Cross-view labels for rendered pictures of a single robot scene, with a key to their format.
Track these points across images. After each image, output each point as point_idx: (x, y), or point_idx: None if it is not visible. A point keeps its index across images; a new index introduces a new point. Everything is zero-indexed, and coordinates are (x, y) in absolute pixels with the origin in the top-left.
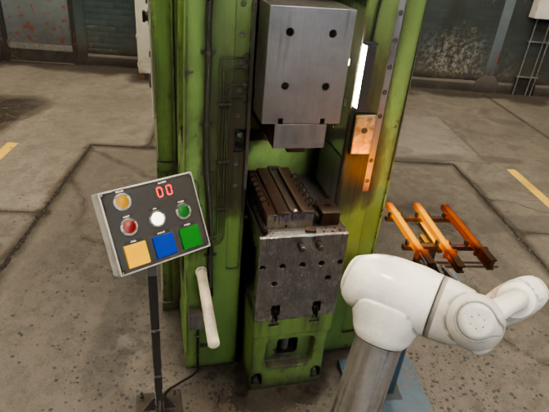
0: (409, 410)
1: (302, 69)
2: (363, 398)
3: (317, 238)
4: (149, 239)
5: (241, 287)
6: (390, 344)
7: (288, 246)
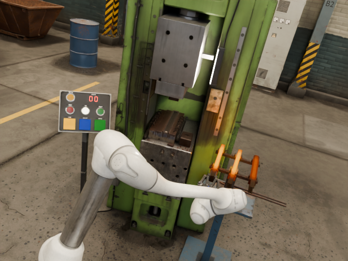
0: None
1: (173, 54)
2: (84, 196)
3: (172, 150)
4: (78, 118)
5: None
6: (97, 170)
7: (156, 149)
